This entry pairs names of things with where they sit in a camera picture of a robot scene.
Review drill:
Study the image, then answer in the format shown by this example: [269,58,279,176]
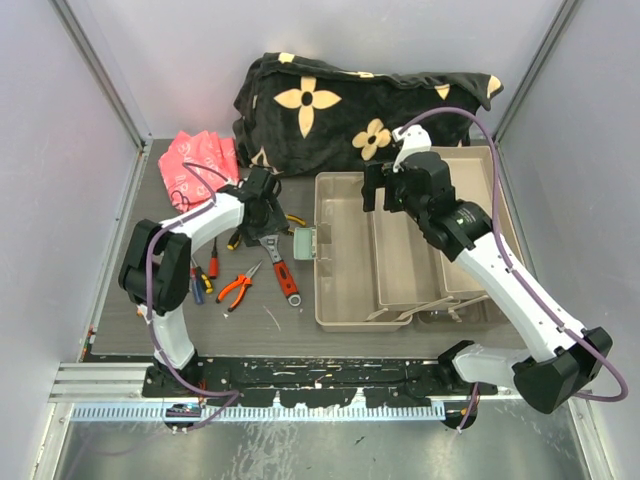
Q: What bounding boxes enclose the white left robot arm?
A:
[118,168,289,396]

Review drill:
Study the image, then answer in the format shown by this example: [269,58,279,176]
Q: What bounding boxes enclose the blue handled screwdriver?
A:
[190,268,205,305]

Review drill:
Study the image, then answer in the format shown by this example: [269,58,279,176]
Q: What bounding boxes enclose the black floral plush blanket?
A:
[233,52,504,177]

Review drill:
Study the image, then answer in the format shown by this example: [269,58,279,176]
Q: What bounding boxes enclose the black yellow screwdriver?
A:
[194,266,214,294]

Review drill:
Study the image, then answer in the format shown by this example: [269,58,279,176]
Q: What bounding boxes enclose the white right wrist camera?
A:
[392,124,432,173]

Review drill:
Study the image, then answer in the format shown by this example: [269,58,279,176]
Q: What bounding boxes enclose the aluminium frame rail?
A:
[49,363,471,428]

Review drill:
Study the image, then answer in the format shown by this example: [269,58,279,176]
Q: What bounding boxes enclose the red handled adjustable wrench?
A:
[260,234,302,307]

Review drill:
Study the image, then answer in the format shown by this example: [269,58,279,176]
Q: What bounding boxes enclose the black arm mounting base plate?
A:
[142,355,501,409]

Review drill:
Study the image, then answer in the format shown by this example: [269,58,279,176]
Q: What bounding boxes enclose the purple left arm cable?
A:
[144,160,242,432]

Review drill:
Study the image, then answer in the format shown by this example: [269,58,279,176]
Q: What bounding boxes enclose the orange handled needle-nose pliers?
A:
[215,261,262,312]

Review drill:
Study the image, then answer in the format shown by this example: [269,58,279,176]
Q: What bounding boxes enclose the red handled screwdriver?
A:
[208,239,219,279]

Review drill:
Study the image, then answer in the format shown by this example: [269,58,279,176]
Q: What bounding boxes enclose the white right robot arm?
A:
[362,151,613,414]

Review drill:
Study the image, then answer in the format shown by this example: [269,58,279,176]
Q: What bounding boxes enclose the pink printed plastic bag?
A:
[157,131,239,213]

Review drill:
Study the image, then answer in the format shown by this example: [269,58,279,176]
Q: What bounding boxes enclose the beige plastic tool box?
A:
[293,172,493,332]

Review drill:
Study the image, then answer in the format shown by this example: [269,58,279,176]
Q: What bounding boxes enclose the yellow handled pliers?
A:
[286,214,307,236]

